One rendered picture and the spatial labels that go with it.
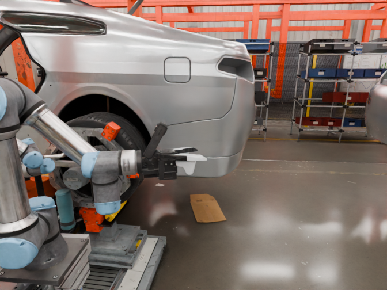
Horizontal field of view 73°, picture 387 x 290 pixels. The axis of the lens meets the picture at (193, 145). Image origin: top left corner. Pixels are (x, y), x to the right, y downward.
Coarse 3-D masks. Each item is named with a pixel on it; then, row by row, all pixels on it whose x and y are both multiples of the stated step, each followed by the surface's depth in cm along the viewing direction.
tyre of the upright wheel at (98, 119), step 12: (72, 120) 168; (84, 120) 166; (96, 120) 165; (108, 120) 168; (120, 120) 178; (120, 132) 165; (132, 132) 176; (120, 144) 167; (132, 144) 168; (144, 144) 183; (132, 180) 173; (132, 192) 177
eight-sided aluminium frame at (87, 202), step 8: (72, 128) 164; (80, 128) 163; (88, 128) 163; (96, 128) 161; (96, 136) 158; (104, 144) 160; (112, 144) 159; (48, 152) 167; (56, 168) 174; (56, 176) 176; (56, 184) 173; (64, 184) 177; (128, 184) 169; (72, 192) 178; (120, 192) 168; (72, 200) 176; (80, 200) 176; (88, 200) 178
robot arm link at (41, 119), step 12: (36, 96) 79; (36, 108) 78; (24, 120) 77; (36, 120) 79; (48, 120) 80; (60, 120) 83; (48, 132) 80; (60, 132) 81; (72, 132) 84; (60, 144) 82; (72, 144) 83; (84, 144) 85; (72, 156) 84
